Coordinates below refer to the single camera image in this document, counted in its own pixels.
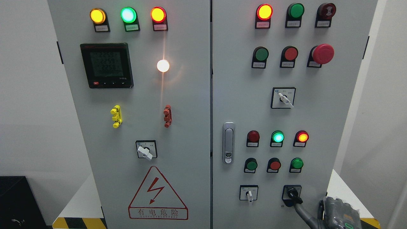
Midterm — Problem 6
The black knob selector switch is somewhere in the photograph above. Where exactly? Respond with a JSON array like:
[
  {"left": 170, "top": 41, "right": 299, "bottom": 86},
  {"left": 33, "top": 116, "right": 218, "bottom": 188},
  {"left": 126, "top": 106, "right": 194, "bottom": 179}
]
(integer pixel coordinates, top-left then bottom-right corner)
[{"left": 282, "top": 185, "right": 303, "bottom": 207}]

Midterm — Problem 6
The grey electrical cabinet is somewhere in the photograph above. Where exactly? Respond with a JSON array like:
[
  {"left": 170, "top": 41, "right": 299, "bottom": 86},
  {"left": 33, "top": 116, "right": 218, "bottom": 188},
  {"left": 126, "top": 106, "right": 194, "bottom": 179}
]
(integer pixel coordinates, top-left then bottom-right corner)
[{"left": 48, "top": 0, "right": 378, "bottom": 229}]

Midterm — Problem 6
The red terminal connector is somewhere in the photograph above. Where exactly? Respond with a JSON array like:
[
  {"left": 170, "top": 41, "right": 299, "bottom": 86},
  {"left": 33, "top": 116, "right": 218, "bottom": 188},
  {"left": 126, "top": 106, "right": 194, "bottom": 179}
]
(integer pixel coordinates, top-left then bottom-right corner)
[{"left": 163, "top": 104, "right": 172, "bottom": 128}]

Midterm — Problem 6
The dark red indicator light left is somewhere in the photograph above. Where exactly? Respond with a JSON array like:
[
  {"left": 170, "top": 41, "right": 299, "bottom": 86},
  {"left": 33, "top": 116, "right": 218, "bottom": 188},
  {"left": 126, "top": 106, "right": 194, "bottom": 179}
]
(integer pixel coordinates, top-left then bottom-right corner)
[{"left": 246, "top": 130, "right": 260, "bottom": 147}]

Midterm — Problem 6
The white lit indicator lamp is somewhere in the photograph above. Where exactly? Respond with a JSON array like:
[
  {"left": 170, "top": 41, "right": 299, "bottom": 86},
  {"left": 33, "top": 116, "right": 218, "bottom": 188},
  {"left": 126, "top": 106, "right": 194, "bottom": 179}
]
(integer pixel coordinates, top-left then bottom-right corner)
[{"left": 156, "top": 59, "right": 170, "bottom": 73}]

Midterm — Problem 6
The green push button lower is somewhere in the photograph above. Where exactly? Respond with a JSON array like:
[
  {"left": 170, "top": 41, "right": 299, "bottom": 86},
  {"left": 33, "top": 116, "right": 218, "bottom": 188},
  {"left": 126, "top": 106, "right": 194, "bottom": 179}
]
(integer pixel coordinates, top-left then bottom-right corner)
[{"left": 243, "top": 157, "right": 258, "bottom": 173}]

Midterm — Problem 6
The green push button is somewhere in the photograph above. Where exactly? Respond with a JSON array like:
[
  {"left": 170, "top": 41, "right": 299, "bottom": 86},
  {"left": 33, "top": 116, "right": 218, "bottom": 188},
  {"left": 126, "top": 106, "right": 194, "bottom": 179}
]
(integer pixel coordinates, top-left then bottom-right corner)
[
  {"left": 243, "top": 157, "right": 258, "bottom": 173},
  {"left": 252, "top": 46, "right": 269, "bottom": 69}
]

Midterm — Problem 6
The green lit indicator middle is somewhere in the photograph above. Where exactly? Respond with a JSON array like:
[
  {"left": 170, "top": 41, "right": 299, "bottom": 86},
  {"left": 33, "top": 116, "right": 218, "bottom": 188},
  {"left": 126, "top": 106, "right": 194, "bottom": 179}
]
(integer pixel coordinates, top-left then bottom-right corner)
[{"left": 270, "top": 130, "right": 285, "bottom": 147}]

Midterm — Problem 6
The green push button upper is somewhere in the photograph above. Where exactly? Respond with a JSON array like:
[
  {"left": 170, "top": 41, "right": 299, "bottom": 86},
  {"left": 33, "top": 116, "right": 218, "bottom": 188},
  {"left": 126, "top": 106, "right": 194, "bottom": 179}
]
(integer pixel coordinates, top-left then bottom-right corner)
[{"left": 252, "top": 46, "right": 269, "bottom": 69}]

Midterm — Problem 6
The red push button lower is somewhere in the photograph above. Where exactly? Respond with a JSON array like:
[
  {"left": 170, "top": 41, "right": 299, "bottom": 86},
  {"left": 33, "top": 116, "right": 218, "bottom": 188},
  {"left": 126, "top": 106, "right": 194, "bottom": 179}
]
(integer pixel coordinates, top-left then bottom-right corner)
[{"left": 266, "top": 157, "right": 281, "bottom": 173}]

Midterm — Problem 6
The red push button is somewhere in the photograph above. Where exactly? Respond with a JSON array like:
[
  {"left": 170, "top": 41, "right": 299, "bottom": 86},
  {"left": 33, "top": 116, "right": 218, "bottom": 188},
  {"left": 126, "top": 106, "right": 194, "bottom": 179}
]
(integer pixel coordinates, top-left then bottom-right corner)
[
  {"left": 279, "top": 45, "right": 299, "bottom": 68},
  {"left": 266, "top": 157, "right": 281, "bottom": 173}
]

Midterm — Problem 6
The yellow terminal connector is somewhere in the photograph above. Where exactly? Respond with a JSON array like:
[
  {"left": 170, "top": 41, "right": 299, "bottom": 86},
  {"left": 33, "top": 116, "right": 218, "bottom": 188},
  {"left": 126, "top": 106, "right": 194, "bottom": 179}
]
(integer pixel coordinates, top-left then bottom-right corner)
[{"left": 110, "top": 105, "right": 122, "bottom": 128}]

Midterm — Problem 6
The red electrical hazard warning sticker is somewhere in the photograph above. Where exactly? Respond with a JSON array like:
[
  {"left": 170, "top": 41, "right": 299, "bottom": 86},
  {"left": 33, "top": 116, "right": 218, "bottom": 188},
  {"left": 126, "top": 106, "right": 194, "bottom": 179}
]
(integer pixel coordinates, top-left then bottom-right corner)
[{"left": 128, "top": 166, "right": 189, "bottom": 220}]

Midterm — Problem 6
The red indicator light right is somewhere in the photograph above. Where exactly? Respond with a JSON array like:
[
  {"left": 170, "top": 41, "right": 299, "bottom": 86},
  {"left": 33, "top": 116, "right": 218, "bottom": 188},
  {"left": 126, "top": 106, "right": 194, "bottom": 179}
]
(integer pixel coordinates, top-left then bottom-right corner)
[{"left": 293, "top": 130, "right": 309, "bottom": 147}]

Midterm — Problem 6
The green illuminated button lower right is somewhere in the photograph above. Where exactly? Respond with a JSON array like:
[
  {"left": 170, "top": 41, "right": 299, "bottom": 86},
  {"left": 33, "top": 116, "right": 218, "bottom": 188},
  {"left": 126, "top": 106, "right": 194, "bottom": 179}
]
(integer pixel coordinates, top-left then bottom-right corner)
[{"left": 289, "top": 157, "right": 304, "bottom": 173}]

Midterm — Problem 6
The red push button upper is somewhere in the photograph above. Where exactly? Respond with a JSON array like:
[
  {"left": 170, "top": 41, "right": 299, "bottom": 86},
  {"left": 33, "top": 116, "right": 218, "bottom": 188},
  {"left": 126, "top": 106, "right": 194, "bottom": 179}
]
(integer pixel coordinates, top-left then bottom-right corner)
[{"left": 279, "top": 45, "right": 299, "bottom": 68}]

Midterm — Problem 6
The black digital power meter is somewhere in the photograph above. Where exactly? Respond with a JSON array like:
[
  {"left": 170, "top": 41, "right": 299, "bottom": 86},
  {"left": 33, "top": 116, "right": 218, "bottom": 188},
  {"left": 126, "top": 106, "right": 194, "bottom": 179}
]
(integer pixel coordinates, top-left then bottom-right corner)
[{"left": 80, "top": 43, "right": 134, "bottom": 89}]

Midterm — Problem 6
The red orange indicator light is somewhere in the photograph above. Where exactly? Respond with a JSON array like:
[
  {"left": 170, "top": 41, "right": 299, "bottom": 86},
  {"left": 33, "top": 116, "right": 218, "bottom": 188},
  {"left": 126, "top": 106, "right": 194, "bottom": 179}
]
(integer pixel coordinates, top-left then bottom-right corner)
[{"left": 151, "top": 6, "right": 168, "bottom": 31}]

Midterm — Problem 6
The red lit indicator right door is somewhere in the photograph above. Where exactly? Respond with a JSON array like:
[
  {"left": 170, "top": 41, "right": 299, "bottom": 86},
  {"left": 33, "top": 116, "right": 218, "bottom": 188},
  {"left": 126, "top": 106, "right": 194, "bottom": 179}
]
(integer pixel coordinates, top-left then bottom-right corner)
[{"left": 255, "top": 4, "right": 273, "bottom": 29}]

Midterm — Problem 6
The green lit indicator light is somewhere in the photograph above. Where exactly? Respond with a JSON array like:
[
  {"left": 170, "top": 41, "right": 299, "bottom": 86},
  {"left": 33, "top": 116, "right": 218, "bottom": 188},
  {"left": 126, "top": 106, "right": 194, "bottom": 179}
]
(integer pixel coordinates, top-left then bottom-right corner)
[{"left": 121, "top": 6, "right": 140, "bottom": 32}]

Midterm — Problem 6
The red mushroom emergency stop button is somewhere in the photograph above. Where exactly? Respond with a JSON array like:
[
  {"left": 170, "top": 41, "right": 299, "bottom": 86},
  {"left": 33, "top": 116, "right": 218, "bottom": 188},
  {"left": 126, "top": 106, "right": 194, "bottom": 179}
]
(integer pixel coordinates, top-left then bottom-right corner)
[{"left": 307, "top": 43, "right": 335, "bottom": 68}]

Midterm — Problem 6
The dark green indicator light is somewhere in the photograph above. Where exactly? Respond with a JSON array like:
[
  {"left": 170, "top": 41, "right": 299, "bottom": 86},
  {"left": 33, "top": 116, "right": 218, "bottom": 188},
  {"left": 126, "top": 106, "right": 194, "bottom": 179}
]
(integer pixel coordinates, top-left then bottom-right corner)
[{"left": 285, "top": 3, "right": 304, "bottom": 28}]

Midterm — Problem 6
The yellow indicator light top left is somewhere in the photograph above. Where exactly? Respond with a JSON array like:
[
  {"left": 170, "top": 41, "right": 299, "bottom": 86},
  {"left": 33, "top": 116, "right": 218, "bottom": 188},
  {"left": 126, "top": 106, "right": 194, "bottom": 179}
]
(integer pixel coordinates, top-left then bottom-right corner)
[{"left": 90, "top": 8, "right": 110, "bottom": 32}]

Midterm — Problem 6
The white platform with hazard stripes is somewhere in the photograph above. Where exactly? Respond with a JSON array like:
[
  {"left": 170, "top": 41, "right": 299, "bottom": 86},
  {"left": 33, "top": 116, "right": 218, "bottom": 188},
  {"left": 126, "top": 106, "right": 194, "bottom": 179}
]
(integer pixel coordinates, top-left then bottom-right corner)
[{"left": 49, "top": 170, "right": 381, "bottom": 229}]

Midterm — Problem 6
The black box on floor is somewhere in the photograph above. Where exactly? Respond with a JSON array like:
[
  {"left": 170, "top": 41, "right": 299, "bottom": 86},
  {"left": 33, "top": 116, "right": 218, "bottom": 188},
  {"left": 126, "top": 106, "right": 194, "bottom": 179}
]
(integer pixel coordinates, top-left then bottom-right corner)
[{"left": 0, "top": 176, "right": 47, "bottom": 229}]

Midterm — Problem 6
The silver cabinet door handle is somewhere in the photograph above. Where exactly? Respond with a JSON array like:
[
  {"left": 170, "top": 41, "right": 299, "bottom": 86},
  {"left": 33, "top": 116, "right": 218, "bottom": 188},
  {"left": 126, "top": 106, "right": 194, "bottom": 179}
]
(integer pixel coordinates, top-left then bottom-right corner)
[{"left": 222, "top": 122, "right": 235, "bottom": 165}]

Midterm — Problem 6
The white rotary selector switch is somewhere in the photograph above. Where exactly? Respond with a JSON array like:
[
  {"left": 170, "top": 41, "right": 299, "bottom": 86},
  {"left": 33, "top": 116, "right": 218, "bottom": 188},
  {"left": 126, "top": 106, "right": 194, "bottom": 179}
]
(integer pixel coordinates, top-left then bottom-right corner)
[{"left": 135, "top": 140, "right": 157, "bottom": 161}]

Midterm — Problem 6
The white lever selector switch upper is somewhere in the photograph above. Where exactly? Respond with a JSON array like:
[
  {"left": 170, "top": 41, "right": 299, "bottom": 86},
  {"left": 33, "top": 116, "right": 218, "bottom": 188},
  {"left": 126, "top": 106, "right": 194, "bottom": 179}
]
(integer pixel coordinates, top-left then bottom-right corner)
[{"left": 271, "top": 87, "right": 296, "bottom": 109}]

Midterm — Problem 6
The white lever selector switch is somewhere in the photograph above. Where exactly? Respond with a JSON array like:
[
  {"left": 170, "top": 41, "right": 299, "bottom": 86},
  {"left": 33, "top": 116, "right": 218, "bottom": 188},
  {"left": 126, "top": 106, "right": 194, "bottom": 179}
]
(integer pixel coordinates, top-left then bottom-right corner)
[
  {"left": 271, "top": 87, "right": 296, "bottom": 109},
  {"left": 239, "top": 185, "right": 259, "bottom": 203}
]

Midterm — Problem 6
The white lever selector switch lower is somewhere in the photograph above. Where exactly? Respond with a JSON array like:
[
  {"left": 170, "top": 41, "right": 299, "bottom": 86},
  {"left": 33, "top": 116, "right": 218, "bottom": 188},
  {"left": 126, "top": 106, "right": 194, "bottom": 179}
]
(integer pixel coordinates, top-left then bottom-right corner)
[{"left": 239, "top": 185, "right": 259, "bottom": 203}]

